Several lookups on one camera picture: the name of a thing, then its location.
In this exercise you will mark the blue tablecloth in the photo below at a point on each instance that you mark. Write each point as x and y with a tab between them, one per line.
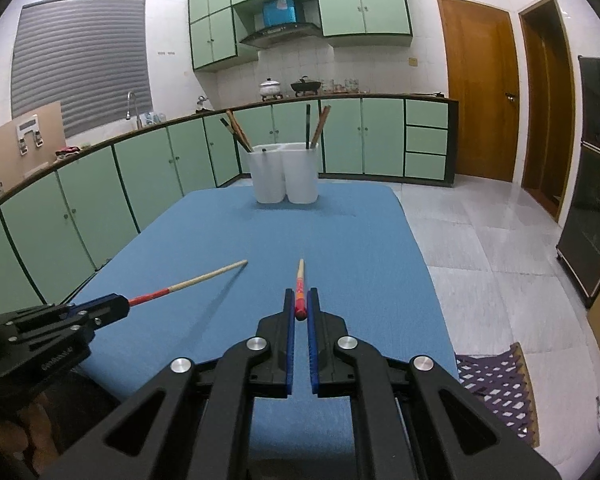
330	240

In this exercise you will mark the black glass display cabinet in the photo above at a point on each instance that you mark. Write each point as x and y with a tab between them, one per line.
595	185

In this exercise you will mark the wooden door frame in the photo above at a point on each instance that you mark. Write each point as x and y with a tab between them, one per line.
565	110

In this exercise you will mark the blue box above hood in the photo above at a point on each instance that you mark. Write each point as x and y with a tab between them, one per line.
280	10

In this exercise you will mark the green lower kitchen cabinets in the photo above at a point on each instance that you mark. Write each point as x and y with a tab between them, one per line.
145	170

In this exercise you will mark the glass jars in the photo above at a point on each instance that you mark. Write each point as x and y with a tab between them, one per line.
342	86

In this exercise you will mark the small kettle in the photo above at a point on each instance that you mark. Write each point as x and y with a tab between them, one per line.
203	104

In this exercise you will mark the black chopstick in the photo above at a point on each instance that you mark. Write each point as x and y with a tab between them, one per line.
308	125
227	126

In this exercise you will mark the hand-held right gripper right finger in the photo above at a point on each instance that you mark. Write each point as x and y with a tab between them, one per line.
311	350

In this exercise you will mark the brown cardboard board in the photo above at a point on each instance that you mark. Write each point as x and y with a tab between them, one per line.
10	160

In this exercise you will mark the black wok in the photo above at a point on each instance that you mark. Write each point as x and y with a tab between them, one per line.
306	86

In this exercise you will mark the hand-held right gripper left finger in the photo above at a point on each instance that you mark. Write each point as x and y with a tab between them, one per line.
291	350

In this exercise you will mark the green kitchen cabinets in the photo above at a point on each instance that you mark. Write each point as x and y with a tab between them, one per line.
360	5
145	170

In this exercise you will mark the green upper kitchen cabinets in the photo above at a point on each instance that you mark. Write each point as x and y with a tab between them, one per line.
360	5

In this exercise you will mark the white double utensil holder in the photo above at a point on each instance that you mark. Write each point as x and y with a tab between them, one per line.
300	175

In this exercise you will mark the white cooking pot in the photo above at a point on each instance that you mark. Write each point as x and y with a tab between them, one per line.
270	89

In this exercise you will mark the wooden door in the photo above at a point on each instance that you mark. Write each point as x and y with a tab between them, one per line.
480	90

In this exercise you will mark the range hood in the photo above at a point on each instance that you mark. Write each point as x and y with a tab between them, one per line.
280	35

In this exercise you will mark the white foam packing piece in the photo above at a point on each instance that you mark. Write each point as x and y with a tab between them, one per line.
29	127

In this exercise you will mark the grey window blinds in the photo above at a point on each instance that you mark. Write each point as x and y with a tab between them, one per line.
80	65

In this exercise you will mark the purple woven seat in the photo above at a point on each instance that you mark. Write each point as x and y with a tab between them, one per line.
495	385

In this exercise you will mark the bamboo chopstick orange end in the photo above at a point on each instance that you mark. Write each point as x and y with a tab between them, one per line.
236	131
241	131

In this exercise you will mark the bamboo chopstick red end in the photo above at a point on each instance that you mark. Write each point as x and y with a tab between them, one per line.
300	300
195	280

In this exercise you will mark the red cloth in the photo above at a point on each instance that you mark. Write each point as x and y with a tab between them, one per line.
67	152

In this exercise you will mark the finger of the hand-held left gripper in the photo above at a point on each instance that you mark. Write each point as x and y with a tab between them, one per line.
105	302
92	322

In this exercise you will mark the metal faucet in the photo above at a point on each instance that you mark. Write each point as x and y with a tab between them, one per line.
130	105

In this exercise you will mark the bamboo chopstick brown end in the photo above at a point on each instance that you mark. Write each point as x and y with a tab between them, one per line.
325	120
319	127

